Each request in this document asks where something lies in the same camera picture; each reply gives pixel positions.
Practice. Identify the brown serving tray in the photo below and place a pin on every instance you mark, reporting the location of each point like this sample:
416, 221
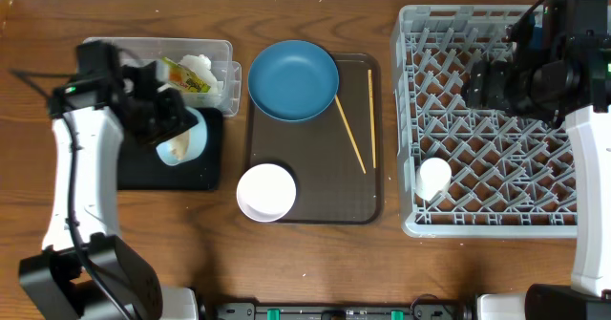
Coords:
331, 187

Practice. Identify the black plastic tray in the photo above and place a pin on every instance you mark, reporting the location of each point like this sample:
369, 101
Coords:
140, 168

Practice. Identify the white paper cup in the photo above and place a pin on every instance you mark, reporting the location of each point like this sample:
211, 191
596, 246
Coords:
433, 177

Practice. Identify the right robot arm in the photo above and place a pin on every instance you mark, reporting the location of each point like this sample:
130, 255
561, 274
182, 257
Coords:
565, 81

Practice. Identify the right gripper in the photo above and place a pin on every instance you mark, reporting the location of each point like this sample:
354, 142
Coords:
487, 82

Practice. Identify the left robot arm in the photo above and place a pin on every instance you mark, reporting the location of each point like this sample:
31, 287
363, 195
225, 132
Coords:
84, 269

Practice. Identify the light blue bowl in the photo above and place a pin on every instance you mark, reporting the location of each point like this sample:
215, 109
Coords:
198, 141

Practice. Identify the left wooden chopstick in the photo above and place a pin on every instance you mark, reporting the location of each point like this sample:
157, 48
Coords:
350, 135

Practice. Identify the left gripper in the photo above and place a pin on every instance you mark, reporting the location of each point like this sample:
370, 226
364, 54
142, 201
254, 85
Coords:
172, 105

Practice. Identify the dark blue plate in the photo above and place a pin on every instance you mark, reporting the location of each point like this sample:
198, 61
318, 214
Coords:
293, 80

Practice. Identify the pink white bowl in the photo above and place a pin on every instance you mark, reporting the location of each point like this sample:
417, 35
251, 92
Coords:
266, 192

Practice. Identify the wooden chopstick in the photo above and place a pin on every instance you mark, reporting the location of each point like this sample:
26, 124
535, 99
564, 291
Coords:
350, 135
372, 119

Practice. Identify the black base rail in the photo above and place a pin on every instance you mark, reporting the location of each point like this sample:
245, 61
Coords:
424, 307

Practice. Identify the yellow snack wrapper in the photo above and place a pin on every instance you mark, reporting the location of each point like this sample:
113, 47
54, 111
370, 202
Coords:
179, 77

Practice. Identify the right wooden chopstick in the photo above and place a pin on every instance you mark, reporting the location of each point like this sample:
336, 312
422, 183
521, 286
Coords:
372, 119

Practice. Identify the white napkin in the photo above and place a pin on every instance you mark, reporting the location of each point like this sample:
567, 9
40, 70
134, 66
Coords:
201, 66

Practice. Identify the clear plastic bin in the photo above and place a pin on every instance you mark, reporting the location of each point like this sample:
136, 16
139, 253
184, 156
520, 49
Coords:
219, 52

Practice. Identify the rice food scraps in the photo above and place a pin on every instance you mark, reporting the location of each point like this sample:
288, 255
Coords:
178, 145

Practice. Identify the grey dishwasher rack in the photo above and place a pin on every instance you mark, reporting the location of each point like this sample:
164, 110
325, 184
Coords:
511, 177

